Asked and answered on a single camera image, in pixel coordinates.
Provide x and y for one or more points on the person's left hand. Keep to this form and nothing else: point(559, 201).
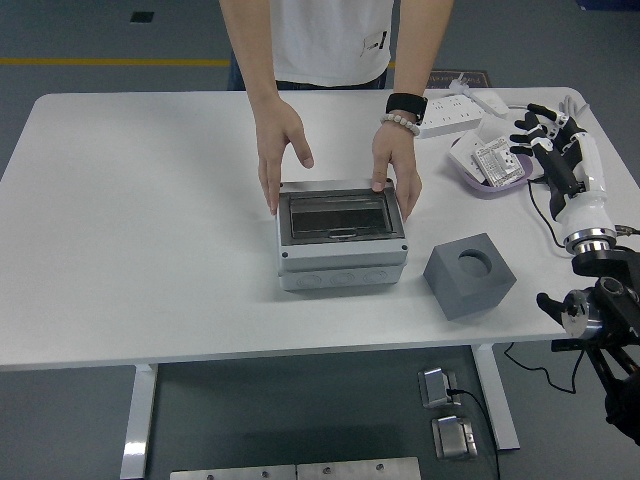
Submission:
point(397, 155)

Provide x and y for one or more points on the plain white socket panel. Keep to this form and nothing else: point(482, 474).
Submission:
point(462, 155)

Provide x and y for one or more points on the black floor hatch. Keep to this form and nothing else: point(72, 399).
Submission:
point(142, 16)

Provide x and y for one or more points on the brown floor sign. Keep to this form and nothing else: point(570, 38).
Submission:
point(450, 79)

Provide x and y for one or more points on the person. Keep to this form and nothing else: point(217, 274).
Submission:
point(330, 40)

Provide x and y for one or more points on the grey plastic junction box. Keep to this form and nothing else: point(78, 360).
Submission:
point(345, 262)

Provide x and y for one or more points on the small white adapter block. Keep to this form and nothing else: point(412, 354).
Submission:
point(492, 102)

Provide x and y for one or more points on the metal floor socket box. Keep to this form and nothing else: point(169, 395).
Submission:
point(452, 437)
point(436, 387)

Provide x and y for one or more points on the person's left forearm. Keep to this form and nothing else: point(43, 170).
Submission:
point(425, 45)

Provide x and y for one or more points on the person's right hand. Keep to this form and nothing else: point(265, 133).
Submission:
point(280, 135)

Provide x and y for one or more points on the metal floor plate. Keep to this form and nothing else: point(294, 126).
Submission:
point(357, 469)
point(232, 474)

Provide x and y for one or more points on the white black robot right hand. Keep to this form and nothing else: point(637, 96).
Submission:
point(585, 175)

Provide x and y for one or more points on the purple plastic tray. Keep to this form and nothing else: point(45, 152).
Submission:
point(480, 186)

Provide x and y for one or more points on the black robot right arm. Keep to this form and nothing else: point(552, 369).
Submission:
point(610, 310)

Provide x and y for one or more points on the grey block holder with hole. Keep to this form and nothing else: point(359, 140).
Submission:
point(460, 290)

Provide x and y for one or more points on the transparent hinged box lid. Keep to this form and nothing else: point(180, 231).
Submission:
point(340, 217)

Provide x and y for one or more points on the person's right forearm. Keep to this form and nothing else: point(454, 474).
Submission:
point(252, 50)

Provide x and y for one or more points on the white power strip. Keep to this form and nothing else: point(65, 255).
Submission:
point(450, 117)

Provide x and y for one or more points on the black wristwatch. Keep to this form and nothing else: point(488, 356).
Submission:
point(406, 106)

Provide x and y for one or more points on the white table leg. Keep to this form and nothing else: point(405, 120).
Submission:
point(137, 425)
point(502, 400)

